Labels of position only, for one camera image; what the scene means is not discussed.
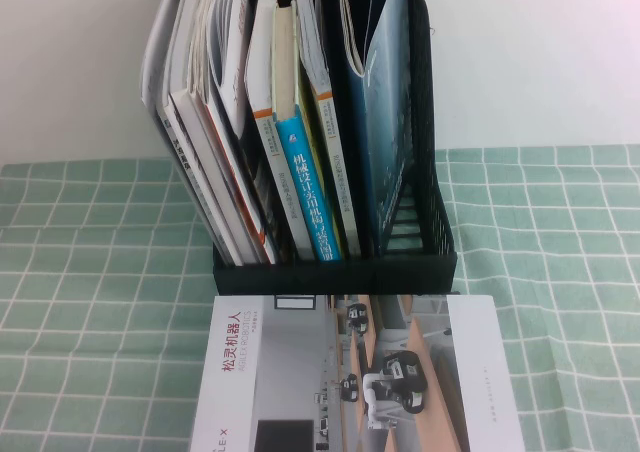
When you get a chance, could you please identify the white magazines stack left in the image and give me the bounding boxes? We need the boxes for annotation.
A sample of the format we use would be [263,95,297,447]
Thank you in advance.
[139,0,236,266]

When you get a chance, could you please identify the white book orange band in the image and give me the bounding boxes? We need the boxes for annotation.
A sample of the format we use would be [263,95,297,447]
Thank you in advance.
[243,0,316,262]
[291,0,363,262]

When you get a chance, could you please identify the black plastic book holder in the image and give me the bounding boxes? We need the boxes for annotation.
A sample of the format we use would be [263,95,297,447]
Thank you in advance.
[212,0,459,296]

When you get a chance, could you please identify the green checked tablecloth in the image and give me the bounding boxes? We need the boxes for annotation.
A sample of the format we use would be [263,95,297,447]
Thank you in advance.
[0,144,640,452]

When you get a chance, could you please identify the white brochure orange edge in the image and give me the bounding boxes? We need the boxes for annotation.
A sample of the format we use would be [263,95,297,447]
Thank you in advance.
[197,71,280,265]

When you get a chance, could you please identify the blue circuit-pattern brochure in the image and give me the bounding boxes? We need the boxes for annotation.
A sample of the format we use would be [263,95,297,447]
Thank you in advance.
[335,0,420,259]

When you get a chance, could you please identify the curled white magazine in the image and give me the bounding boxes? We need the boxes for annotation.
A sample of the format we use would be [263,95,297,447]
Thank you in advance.
[187,0,254,138]

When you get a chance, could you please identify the dark photo cover brochure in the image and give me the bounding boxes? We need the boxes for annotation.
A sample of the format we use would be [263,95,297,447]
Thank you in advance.
[238,116,284,261]

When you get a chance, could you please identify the white AgileX robotics brochure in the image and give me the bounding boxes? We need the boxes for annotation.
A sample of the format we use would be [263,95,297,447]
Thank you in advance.
[188,294,527,452]

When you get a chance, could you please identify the blue spine mechanical design book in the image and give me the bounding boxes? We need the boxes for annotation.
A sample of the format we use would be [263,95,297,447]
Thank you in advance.
[271,0,346,263]

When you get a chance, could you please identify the thick white brochure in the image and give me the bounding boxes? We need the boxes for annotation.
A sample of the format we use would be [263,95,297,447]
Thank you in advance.
[164,0,249,267]

